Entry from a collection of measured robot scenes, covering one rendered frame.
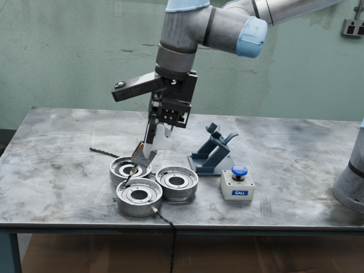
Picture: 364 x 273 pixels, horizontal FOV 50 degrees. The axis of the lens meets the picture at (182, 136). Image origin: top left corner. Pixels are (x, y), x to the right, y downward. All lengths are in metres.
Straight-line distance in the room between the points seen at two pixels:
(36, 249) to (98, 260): 0.18
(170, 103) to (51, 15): 1.78
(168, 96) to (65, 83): 1.84
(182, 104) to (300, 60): 1.96
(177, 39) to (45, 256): 0.72
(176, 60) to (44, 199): 0.45
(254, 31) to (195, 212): 0.43
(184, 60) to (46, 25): 1.82
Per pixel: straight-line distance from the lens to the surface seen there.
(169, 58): 0.77
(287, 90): 2.76
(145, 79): 0.81
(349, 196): 1.07
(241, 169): 0.97
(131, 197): 0.91
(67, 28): 2.51
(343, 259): 1.32
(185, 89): 0.81
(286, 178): 1.12
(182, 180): 0.99
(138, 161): 0.89
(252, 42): 0.75
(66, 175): 1.04
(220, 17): 0.75
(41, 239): 1.24
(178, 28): 0.75
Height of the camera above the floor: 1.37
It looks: 27 degrees down
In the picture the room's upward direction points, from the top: 6 degrees clockwise
